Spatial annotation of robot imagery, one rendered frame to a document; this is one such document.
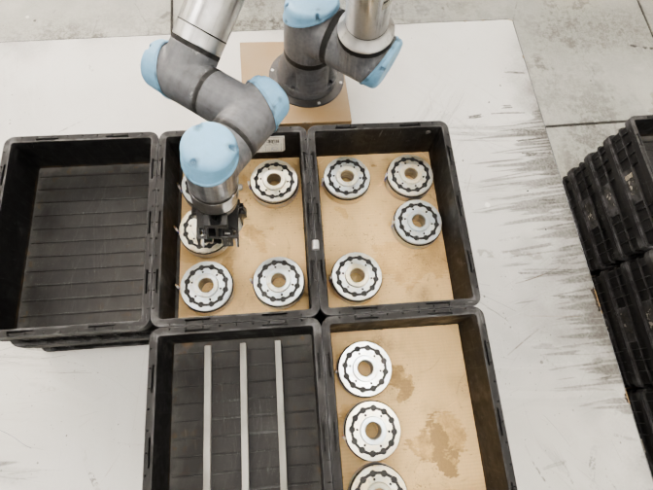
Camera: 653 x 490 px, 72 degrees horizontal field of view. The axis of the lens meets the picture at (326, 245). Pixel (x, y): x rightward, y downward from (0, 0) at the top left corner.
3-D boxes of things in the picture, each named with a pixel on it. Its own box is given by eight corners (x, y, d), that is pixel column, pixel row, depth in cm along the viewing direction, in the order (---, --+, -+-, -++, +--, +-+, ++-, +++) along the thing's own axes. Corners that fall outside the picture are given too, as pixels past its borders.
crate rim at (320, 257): (306, 131, 96) (306, 124, 94) (443, 126, 98) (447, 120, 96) (320, 318, 83) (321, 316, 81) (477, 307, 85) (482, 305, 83)
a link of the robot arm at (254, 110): (230, 52, 66) (184, 100, 62) (294, 87, 65) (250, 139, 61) (236, 88, 74) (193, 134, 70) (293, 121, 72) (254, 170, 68)
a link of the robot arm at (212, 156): (254, 135, 60) (214, 182, 57) (253, 174, 70) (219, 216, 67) (204, 103, 60) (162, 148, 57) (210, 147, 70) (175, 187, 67)
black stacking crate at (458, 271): (306, 156, 105) (307, 127, 94) (430, 150, 107) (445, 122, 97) (319, 326, 92) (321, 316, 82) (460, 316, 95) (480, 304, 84)
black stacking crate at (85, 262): (38, 166, 101) (7, 139, 90) (174, 160, 103) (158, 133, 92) (13, 347, 88) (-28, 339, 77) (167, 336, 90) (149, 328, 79)
